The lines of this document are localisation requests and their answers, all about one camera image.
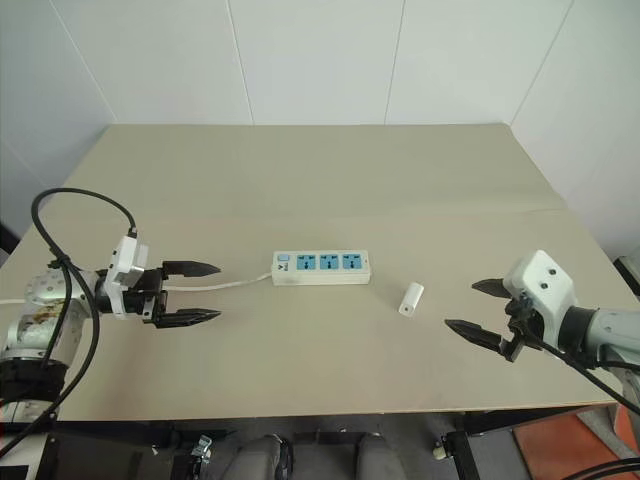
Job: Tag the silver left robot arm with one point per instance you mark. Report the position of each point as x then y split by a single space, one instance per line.
37 296

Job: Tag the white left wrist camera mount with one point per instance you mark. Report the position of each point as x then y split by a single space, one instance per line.
126 260

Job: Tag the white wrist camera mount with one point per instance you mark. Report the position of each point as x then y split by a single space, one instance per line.
542 280
126 260

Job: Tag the dark grey rounded shape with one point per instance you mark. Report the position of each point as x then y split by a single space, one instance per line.
262 457

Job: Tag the dark object beside table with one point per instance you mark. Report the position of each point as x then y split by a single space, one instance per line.
7 239

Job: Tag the orange floor mat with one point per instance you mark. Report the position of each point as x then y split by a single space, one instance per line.
565 445

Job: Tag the white caster wheel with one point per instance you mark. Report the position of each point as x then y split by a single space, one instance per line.
440 452

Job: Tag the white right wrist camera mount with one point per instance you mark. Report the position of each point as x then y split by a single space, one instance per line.
542 280

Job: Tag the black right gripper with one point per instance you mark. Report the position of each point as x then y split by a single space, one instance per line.
522 322

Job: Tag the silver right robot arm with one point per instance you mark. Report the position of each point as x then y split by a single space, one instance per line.
607 330

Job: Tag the silver metal clamp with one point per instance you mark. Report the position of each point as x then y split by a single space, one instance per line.
202 446

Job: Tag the white power strip blue sockets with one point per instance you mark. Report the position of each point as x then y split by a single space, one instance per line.
322 267

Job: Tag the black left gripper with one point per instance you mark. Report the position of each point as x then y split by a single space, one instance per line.
146 292

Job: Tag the black table frame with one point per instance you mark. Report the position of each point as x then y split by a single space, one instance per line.
465 445

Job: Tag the white plug adapter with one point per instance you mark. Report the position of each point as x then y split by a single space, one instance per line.
411 299

